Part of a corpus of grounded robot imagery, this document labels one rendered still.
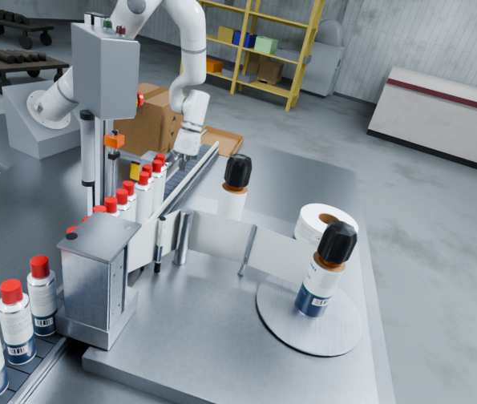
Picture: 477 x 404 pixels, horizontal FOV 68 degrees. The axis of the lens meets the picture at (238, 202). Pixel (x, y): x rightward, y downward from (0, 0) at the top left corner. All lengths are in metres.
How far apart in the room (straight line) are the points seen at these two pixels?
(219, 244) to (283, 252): 0.19
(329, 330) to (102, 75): 0.86
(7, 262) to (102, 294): 0.50
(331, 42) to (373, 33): 1.09
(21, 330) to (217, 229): 0.53
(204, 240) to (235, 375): 0.39
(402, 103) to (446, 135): 0.85
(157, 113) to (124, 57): 0.79
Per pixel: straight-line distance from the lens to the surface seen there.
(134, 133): 1.78
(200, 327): 0.96
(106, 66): 0.92
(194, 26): 1.33
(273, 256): 1.06
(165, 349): 0.91
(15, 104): 1.79
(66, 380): 0.94
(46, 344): 0.94
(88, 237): 0.77
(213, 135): 2.26
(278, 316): 1.02
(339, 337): 1.05
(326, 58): 8.33
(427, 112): 6.47
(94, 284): 0.78
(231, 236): 1.05
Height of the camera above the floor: 1.62
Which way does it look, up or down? 30 degrees down
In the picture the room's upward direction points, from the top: 13 degrees clockwise
